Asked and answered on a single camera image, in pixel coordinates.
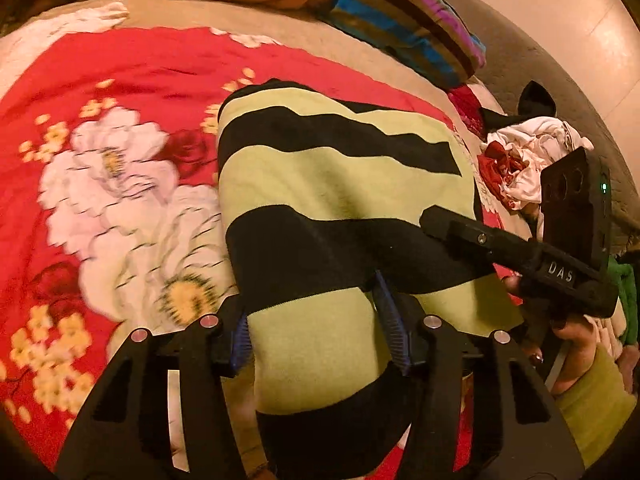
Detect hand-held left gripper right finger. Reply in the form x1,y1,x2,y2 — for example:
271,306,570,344
372,270,586,480

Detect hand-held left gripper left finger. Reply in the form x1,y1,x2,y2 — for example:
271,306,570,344
54,295,251,480

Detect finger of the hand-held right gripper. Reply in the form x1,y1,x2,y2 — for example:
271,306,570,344
419,205,532,277

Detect green black striped sweater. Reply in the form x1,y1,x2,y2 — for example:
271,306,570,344
216,79,526,480

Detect person's right hand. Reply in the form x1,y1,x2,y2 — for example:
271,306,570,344
502,275,602,397

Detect white red crumpled cloth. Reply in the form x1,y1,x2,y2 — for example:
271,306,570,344
447,82,597,212

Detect green cloth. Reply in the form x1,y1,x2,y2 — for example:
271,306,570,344
614,255,640,347

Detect black garment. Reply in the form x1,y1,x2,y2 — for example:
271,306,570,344
480,80,559,129

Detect grey headboard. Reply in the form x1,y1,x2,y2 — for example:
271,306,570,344
417,0,640,253

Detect red floral blanket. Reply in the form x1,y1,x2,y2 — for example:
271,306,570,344
0,25,526,480

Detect beige bed sheet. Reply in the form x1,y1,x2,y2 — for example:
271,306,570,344
0,0,506,171

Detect striped colourful pillow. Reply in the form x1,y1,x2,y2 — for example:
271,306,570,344
322,0,487,91

